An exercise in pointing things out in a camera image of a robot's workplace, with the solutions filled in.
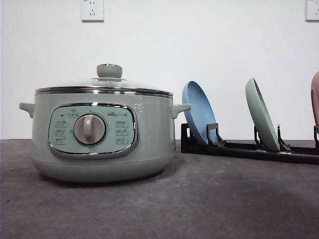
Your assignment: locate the glass steamer lid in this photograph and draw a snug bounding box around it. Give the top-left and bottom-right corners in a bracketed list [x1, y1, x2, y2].
[35, 63, 173, 98]

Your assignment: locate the green plate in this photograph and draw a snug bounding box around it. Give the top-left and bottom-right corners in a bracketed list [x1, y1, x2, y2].
[245, 78, 280, 152]

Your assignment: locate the black plate rack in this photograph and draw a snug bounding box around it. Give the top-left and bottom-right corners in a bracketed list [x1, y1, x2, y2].
[181, 123, 319, 165]

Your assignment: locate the blue plate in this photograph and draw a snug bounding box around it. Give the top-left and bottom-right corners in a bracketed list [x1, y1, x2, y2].
[182, 81, 218, 145]

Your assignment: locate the green electric steamer pot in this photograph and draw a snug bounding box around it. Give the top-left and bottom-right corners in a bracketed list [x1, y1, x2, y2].
[19, 92, 191, 183]

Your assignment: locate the pink plate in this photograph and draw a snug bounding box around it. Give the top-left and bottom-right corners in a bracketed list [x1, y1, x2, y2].
[311, 71, 319, 126]

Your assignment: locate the dark grey table mat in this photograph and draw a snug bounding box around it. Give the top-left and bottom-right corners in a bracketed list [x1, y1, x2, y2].
[0, 139, 319, 239]

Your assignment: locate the white wall socket left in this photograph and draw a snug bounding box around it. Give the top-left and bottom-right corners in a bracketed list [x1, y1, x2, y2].
[80, 0, 104, 23]

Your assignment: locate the white wall socket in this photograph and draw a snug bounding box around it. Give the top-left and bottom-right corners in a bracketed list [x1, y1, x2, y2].
[80, 0, 104, 23]
[303, 0, 319, 24]

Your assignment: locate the white wall socket right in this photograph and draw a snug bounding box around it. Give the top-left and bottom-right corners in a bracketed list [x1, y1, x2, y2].
[303, 0, 319, 24]

